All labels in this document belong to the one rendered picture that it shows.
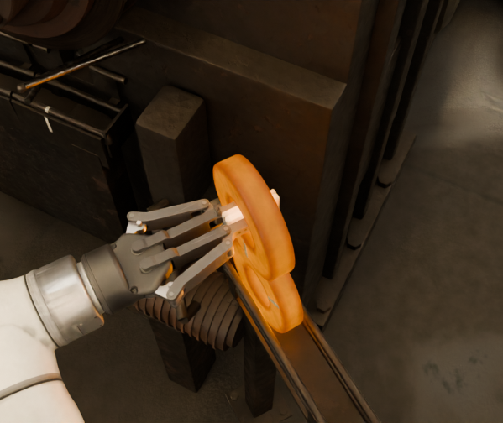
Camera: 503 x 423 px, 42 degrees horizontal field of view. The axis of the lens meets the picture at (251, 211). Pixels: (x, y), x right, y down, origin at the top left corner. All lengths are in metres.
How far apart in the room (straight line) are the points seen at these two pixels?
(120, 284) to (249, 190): 0.17
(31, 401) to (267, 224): 0.30
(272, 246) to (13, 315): 0.28
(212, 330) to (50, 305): 0.49
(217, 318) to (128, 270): 0.43
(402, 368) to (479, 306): 0.28
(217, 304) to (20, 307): 0.50
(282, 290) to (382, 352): 0.84
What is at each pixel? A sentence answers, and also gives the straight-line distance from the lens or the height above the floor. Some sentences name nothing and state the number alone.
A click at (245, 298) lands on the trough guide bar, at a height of 0.68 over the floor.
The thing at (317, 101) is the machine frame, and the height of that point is 0.87.
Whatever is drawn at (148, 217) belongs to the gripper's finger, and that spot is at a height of 0.93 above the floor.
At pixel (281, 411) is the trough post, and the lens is 1.63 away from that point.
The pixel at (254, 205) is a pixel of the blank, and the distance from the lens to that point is 0.72.
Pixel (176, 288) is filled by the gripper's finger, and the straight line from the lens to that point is 0.73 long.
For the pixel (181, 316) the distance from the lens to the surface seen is 1.12.
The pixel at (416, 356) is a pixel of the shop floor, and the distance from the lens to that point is 1.73.
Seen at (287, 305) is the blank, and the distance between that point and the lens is 0.91.
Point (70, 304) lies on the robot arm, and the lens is 0.72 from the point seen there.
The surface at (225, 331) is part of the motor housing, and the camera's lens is 1.15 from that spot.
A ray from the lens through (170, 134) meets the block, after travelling 1.01.
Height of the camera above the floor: 1.59
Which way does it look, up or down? 58 degrees down
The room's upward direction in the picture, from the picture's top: straight up
